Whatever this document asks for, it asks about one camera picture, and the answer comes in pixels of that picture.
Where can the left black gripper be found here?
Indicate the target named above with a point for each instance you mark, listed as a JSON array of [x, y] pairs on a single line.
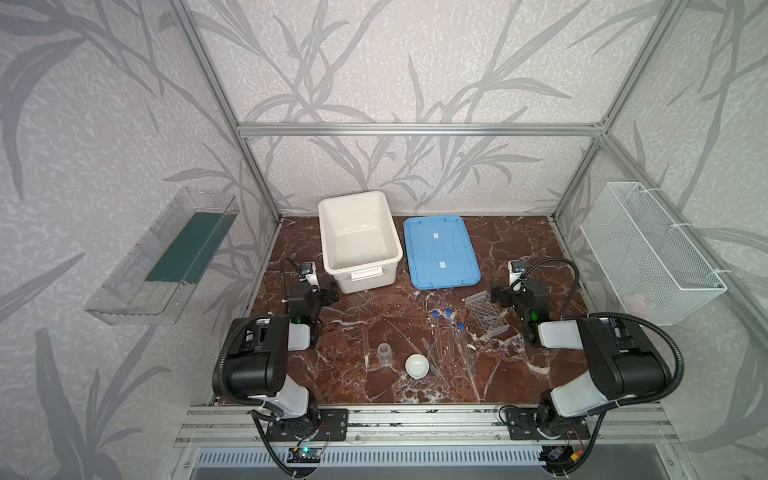
[[324, 294]]

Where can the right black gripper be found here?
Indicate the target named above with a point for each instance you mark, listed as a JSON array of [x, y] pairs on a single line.
[[501, 294]]

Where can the clear test tube rack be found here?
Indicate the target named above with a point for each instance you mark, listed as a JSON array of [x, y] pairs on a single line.
[[489, 318]]

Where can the white plastic storage bin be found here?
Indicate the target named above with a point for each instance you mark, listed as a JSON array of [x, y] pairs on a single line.
[[361, 249]]

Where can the clear small plastic beaker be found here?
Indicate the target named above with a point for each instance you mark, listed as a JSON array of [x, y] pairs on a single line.
[[385, 355]]

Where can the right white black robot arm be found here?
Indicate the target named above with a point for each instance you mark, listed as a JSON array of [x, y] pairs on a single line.
[[629, 359]]

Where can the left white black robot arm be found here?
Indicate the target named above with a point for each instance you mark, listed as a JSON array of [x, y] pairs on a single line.
[[251, 368]]

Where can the glass stirring rod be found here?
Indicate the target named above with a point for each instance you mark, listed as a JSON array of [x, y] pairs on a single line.
[[427, 353]]

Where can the blue plastic bin lid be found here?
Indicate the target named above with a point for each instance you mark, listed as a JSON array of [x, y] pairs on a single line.
[[440, 253]]

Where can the pink object in basket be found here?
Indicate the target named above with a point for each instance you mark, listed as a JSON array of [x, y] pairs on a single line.
[[636, 304]]

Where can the white ceramic bowl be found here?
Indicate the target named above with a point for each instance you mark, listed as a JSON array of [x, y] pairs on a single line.
[[417, 366]]

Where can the green circuit board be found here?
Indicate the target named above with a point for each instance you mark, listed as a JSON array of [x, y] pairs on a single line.
[[305, 455]]

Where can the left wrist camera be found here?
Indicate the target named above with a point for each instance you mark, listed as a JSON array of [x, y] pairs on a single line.
[[308, 273]]

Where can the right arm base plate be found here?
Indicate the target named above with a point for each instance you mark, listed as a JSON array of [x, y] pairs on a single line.
[[534, 424]]

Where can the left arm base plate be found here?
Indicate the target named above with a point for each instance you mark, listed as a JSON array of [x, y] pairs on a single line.
[[325, 424]]

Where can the white wire mesh basket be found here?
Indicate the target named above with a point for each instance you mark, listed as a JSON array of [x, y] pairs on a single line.
[[643, 250]]

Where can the clear wall shelf green mat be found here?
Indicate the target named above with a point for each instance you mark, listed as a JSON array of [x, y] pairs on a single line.
[[153, 284]]

